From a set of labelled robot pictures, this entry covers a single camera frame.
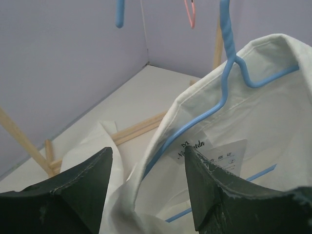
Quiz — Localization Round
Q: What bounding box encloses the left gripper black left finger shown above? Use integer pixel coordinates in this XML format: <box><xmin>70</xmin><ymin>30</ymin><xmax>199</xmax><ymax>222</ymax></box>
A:
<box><xmin>0</xmin><ymin>147</ymin><xmax>113</xmax><ymax>234</ymax></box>

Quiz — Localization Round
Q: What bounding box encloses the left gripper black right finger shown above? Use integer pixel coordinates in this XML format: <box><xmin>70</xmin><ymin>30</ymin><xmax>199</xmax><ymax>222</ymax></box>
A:
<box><xmin>184</xmin><ymin>146</ymin><xmax>312</xmax><ymax>234</ymax></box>

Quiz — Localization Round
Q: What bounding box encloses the white shirt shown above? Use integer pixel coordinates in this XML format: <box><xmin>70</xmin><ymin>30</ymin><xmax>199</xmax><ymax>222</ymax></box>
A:
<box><xmin>62</xmin><ymin>33</ymin><xmax>312</xmax><ymax>234</ymax></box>

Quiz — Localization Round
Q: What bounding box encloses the blue hanger hook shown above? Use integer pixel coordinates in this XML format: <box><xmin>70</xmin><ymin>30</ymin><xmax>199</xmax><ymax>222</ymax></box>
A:
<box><xmin>115</xmin><ymin>0</ymin><xmax>300</xmax><ymax>223</ymax></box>

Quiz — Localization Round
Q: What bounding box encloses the pink wire hanger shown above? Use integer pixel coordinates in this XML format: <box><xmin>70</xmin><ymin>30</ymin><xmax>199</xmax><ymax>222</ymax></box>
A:
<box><xmin>184</xmin><ymin>0</ymin><xmax>196</xmax><ymax>29</ymax></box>

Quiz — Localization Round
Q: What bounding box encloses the wooden clothes rack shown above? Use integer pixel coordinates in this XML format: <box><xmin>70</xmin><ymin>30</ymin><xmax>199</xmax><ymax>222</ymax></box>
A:
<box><xmin>0</xmin><ymin>16</ymin><xmax>223</xmax><ymax>176</ymax></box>

